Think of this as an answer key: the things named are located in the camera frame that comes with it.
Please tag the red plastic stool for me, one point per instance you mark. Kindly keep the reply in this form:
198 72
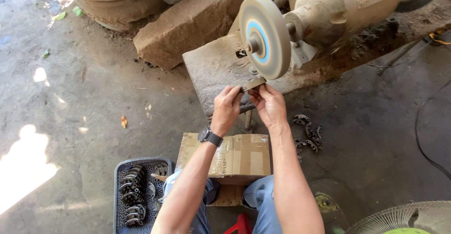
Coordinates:
240 225

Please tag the person's right hand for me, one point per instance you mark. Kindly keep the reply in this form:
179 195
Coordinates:
270 105

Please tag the brown cardboard box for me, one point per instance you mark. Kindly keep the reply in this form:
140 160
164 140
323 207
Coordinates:
234 154

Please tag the electric fan grille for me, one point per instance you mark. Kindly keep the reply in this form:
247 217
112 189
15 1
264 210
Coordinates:
405 218

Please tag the curved metal workpiece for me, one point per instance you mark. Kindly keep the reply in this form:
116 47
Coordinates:
253 84

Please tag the dusty bench grinder motor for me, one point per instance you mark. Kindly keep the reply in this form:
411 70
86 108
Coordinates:
341 10

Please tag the heap of curved metal parts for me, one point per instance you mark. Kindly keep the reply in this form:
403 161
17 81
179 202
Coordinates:
135 191

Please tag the person's left hand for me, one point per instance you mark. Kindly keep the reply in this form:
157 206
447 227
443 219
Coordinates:
225 108

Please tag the person's blue jeans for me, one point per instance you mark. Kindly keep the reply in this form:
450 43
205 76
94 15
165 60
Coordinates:
262 205

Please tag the round buffing wheel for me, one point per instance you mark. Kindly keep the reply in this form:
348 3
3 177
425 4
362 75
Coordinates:
265 37

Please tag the grey plastic basket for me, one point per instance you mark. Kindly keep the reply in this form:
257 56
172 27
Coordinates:
121 198

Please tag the black wristwatch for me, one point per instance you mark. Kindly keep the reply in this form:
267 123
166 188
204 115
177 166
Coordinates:
210 136

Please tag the round dark disc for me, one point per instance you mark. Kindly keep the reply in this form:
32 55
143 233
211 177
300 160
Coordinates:
327 200

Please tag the large stone block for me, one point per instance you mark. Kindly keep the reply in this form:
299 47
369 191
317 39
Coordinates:
186 26

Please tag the dusty grinder stand plate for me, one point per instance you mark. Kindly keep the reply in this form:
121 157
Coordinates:
229 72

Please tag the scattered curved metal parts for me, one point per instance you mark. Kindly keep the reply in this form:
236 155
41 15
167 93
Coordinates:
308 135

